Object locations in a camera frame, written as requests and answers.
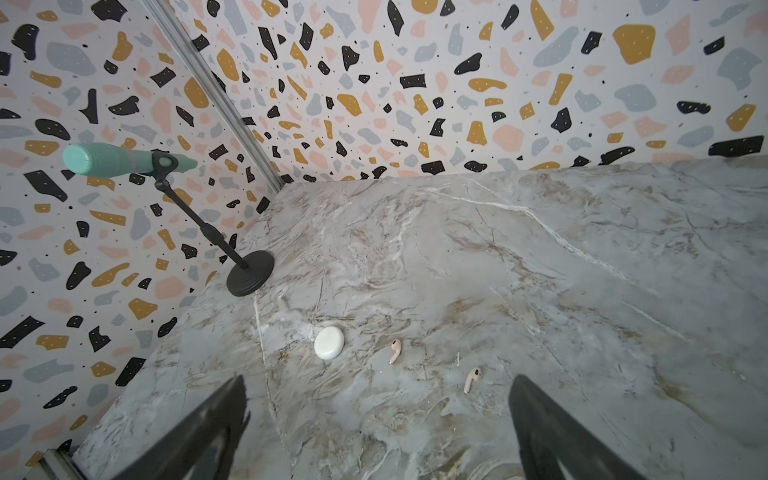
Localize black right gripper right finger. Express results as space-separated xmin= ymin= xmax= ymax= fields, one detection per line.
xmin=508 ymin=375 xmax=642 ymax=479

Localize white earbud charging case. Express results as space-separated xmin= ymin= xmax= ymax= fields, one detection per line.
xmin=314 ymin=326 xmax=345 ymax=361

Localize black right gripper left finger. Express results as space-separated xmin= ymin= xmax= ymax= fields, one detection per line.
xmin=117 ymin=375 xmax=250 ymax=479

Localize aluminium corner post left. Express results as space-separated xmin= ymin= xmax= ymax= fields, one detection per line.
xmin=141 ymin=0 xmax=285 ymax=194

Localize green microphone head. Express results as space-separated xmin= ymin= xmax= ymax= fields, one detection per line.
xmin=62 ymin=142 xmax=198 ymax=178

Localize pink earbud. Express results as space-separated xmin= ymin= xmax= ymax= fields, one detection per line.
xmin=463 ymin=367 xmax=483 ymax=395
xmin=389 ymin=339 xmax=402 ymax=365

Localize black microphone stand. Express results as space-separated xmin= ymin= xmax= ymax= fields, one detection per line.
xmin=150 ymin=150 xmax=275 ymax=297

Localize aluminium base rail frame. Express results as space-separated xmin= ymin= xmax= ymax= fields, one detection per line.
xmin=24 ymin=450 xmax=88 ymax=480

